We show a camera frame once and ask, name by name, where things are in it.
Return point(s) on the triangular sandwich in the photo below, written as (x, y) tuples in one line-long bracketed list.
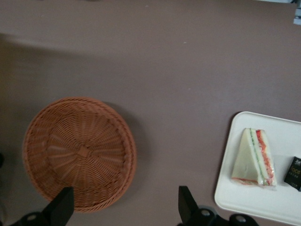
[(249, 164)]

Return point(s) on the grey metal fixture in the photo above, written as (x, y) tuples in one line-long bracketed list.
[(297, 14)]

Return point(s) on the brown woven wicker basket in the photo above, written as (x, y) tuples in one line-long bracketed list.
[(80, 150)]

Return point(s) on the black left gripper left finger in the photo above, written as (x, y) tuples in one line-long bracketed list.
[(58, 207)]

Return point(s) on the white plastic tray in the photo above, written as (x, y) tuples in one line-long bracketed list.
[(235, 202)]

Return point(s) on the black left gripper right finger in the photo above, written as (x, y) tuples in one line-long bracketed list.
[(188, 209)]

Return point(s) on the black sachet packet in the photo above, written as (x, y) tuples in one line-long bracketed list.
[(294, 174)]

